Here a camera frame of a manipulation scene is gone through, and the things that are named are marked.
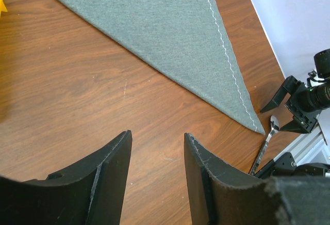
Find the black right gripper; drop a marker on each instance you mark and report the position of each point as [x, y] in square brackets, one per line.
[303, 103]

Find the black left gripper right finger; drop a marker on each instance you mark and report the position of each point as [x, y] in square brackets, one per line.
[279, 194]

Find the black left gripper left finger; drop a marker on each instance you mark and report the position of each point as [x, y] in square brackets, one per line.
[89, 191]

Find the silver metal spoon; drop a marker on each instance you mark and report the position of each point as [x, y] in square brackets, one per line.
[274, 123]

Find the grey cloth napkin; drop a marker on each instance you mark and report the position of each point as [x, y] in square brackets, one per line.
[185, 40]

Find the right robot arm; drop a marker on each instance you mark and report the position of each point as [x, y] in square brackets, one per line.
[319, 78]

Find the aluminium frame rail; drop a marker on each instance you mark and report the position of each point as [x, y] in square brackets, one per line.
[308, 148]

